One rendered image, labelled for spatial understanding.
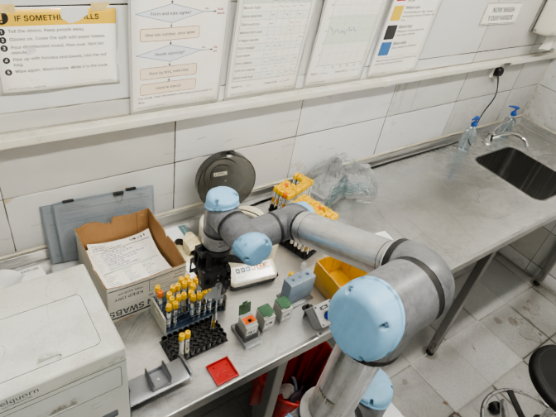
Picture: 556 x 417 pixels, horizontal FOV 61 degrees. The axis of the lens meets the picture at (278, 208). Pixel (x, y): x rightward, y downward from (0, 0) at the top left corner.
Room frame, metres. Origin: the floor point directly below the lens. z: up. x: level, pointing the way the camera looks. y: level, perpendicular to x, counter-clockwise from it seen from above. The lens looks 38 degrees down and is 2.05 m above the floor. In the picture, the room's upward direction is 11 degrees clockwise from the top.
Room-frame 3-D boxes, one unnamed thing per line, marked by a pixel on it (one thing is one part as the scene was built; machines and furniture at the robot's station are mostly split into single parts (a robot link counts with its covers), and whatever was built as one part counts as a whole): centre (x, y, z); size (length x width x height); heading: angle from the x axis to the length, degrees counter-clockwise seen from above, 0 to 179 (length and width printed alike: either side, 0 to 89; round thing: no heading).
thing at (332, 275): (1.14, -0.25, 0.93); 0.13 x 0.13 x 0.10; 39
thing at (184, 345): (0.82, 0.16, 0.93); 0.17 x 0.09 x 0.11; 132
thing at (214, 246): (0.84, 0.13, 1.27); 0.08 x 0.08 x 0.05
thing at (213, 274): (0.84, 0.14, 1.19); 0.09 x 0.08 x 0.12; 132
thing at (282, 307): (0.97, -0.08, 0.91); 0.05 x 0.04 x 0.07; 42
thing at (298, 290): (1.06, -0.11, 0.92); 0.10 x 0.07 x 0.10; 134
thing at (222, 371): (0.74, 0.06, 0.88); 0.07 x 0.07 x 0.01; 42
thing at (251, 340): (0.88, 0.02, 0.89); 0.09 x 0.05 x 0.04; 41
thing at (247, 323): (0.88, 0.02, 0.92); 0.05 x 0.04 x 0.06; 41
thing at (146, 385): (0.65, 0.23, 0.92); 0.21 x 0.07 x 0.05; 132
